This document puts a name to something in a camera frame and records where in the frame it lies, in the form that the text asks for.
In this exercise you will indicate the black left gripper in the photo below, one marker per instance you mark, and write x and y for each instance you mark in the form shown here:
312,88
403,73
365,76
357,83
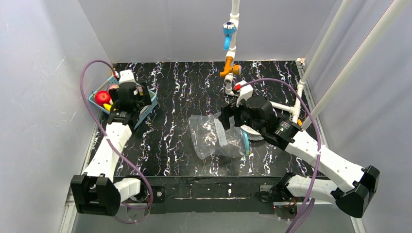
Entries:
128,93

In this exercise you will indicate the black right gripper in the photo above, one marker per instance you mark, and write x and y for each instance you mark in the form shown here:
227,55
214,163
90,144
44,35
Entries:
226,116

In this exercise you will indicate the yellow banana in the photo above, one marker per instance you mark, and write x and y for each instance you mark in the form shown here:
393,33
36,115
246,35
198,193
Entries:
107,107

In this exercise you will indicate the clear zip top bag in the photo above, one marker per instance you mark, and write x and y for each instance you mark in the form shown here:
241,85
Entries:
209,137

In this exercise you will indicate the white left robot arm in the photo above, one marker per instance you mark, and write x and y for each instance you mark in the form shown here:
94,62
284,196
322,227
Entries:
94,191

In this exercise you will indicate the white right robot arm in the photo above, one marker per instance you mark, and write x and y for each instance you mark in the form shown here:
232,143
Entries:
349,186

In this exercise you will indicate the pink peach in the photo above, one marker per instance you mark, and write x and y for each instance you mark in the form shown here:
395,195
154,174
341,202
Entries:
112,86

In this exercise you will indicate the blue plastic basket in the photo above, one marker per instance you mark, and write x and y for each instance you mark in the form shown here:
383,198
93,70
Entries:
131,119

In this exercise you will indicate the red apple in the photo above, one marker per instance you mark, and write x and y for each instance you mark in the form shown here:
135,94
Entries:
102,97

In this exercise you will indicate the white perforated spool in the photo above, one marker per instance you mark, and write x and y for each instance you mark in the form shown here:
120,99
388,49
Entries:
252,134

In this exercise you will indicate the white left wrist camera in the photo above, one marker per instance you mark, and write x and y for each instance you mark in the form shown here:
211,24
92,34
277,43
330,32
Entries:
125,76

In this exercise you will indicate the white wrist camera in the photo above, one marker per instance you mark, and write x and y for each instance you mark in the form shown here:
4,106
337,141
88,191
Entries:
125,76
244,92

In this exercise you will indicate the white pvc pipe frame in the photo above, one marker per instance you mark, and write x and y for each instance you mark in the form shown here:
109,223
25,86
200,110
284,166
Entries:
318,48

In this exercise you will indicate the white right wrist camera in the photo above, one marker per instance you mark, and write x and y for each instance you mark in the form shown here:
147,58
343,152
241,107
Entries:
244,92

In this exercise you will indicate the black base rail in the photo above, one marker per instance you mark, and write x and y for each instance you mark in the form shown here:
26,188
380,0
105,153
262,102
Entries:
217,194

